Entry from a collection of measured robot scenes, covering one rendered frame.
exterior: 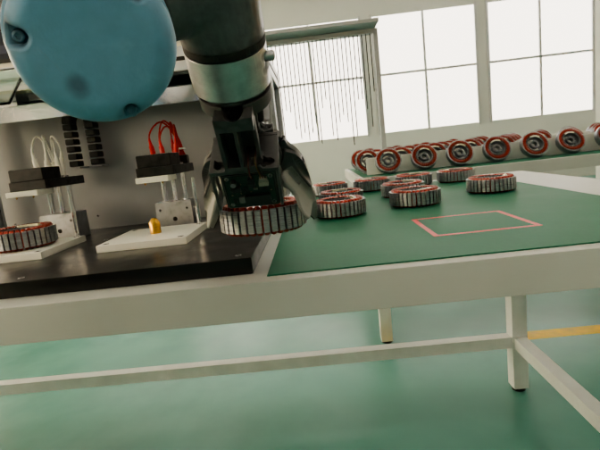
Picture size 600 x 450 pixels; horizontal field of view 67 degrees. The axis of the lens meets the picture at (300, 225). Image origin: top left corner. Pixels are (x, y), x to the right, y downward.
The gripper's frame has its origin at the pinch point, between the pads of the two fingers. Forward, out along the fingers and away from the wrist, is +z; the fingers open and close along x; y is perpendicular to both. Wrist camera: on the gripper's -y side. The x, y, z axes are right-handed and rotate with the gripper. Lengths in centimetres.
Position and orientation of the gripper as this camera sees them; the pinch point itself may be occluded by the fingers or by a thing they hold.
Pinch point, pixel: (263, 216)
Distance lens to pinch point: 60.2
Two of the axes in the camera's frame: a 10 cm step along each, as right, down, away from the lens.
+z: 0.8, 6.9, 7.2
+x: 10.0, -0.9, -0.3
